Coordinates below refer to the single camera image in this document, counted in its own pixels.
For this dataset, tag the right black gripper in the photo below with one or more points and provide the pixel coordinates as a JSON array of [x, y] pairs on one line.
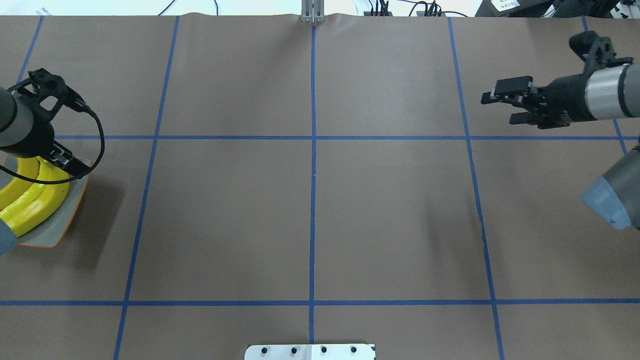
[[567, 97]]

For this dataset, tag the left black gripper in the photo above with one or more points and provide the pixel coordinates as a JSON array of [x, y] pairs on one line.
[[36, 138]]

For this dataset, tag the yellow banana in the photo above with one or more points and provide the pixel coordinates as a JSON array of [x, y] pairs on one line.
[[34, 206], [14, 189], [50, 173]]

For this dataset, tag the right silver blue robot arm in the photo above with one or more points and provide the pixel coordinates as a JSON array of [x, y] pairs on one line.
[[602, 95]]

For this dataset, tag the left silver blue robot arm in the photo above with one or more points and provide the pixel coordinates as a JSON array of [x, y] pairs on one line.
[[45, 167]]

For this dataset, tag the black label printer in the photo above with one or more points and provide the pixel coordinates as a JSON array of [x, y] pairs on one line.
[[517, 8]]

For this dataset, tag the lower small circuit board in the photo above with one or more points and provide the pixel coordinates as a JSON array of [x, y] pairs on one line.
[[426, 9]]

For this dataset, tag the small circuit board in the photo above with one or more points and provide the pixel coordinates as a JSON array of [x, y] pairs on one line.
[[426, 9], [378, 9]]

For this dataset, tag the upper small circuit board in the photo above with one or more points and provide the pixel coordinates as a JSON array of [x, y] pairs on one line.
[[378, 9]]

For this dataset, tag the aluminium frame post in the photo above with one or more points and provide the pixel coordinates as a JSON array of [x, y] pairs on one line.
[[313, 12]]

